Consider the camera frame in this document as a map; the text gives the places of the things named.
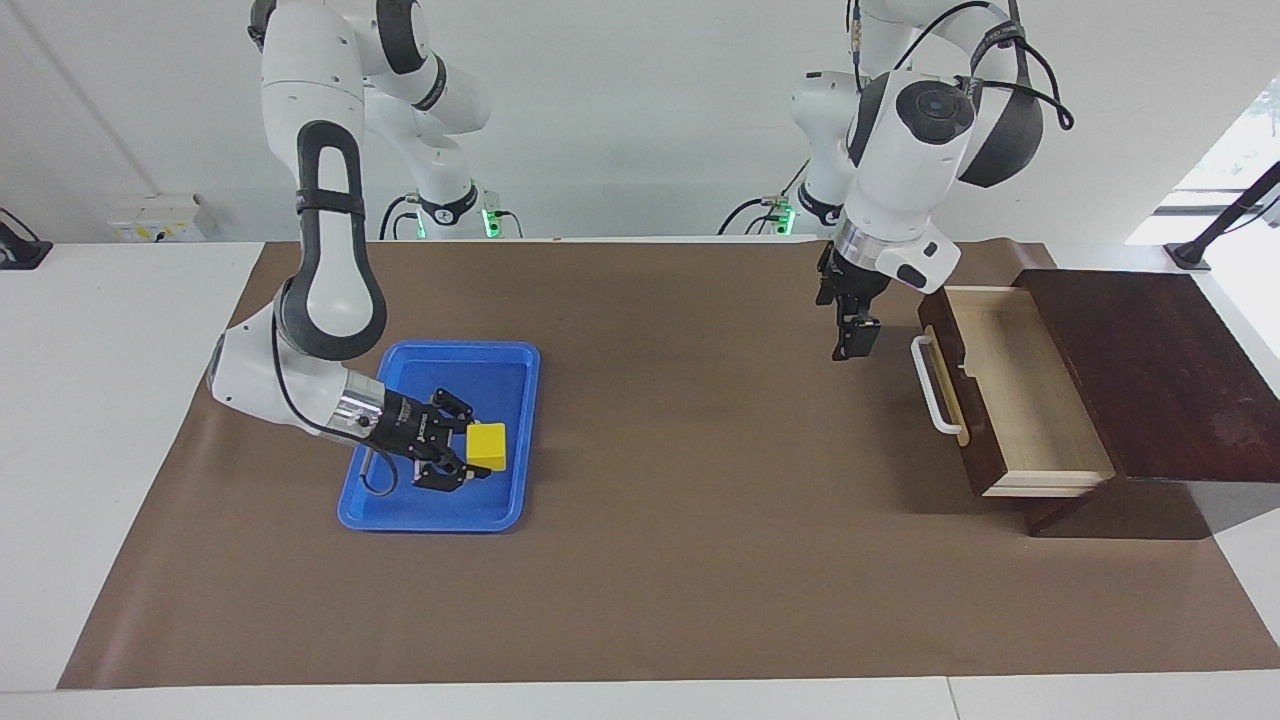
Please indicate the brown table mat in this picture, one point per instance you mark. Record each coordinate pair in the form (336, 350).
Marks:
(700, 500)

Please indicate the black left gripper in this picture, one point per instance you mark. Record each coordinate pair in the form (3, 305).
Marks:
(850, 285)

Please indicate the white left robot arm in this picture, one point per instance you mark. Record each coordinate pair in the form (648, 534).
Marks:
(900, 170)

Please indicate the dark wooden drawer cabinet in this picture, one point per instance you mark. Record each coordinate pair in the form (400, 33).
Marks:
(1150, 380)

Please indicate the white wall socket box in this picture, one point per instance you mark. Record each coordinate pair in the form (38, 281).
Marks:
(155, 220)

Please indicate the yellow cube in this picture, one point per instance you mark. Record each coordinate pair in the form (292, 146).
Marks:
(487, 447)

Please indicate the black camera stand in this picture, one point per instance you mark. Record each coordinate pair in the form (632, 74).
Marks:
(1187, 258)

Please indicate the green lit base connector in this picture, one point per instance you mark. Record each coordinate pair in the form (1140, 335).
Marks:
(786, 215)
(492, 222)

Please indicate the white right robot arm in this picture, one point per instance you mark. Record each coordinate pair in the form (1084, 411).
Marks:
(250, 380)

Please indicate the black clamp base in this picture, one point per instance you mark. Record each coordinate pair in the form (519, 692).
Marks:
(20, 252)

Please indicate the blue plastic tray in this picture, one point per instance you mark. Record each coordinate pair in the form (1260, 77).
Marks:
(500, 380)

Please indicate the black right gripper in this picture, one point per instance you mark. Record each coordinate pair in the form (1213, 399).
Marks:
(410, 430)

